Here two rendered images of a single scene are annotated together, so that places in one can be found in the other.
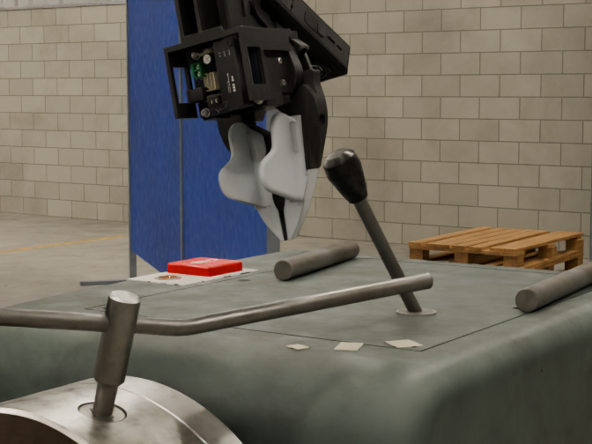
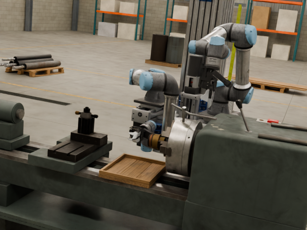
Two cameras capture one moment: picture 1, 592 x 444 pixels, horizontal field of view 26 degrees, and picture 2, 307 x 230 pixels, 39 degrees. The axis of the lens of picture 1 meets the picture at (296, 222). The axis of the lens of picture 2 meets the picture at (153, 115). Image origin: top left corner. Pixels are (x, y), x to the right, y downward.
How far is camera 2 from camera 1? 206 cm
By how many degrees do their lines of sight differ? 73
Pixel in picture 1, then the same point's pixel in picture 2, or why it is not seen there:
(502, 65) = not seen: outside the picture
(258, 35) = (203, 78)
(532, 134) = not seen: outside the picture
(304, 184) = (208, 100)
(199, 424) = (191, 127)
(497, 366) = (223, 136)
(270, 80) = (204, 84)
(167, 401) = (193, 124)
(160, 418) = (187, 124)
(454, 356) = (215, 131)
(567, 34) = not seen: outside the picture
